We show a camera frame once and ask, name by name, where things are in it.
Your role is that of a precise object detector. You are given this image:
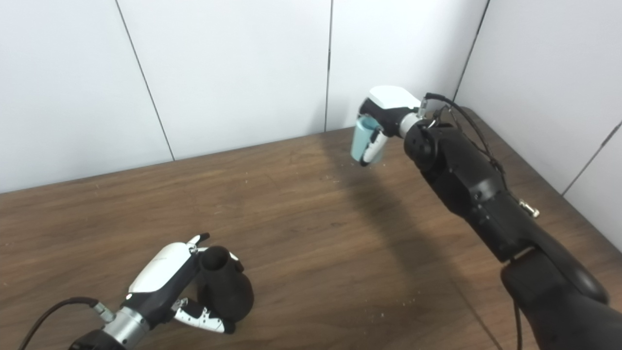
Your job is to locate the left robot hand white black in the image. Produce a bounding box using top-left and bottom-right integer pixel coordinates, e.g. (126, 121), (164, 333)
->
(119, 232), (245, 335)

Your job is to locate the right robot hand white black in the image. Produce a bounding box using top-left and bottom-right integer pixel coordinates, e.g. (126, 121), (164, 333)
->
(357, 86), (422, 167)

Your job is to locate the light-blue hose piece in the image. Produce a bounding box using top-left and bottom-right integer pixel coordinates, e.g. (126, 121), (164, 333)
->
(351, 115), (385, 163)

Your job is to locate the black flared nozzle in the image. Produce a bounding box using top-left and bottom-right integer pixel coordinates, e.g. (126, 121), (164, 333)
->
(197, 246), (255, 322)

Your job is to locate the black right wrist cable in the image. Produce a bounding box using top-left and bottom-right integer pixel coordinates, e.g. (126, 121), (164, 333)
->
(418, 92), (541, 350)

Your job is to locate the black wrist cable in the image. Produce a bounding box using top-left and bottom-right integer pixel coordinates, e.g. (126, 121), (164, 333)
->
(418, 92), (541, 350)
(18, 297), (116, 350)

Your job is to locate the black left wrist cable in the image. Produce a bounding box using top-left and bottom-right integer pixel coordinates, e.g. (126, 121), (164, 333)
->
(18, 297), (116, 350)

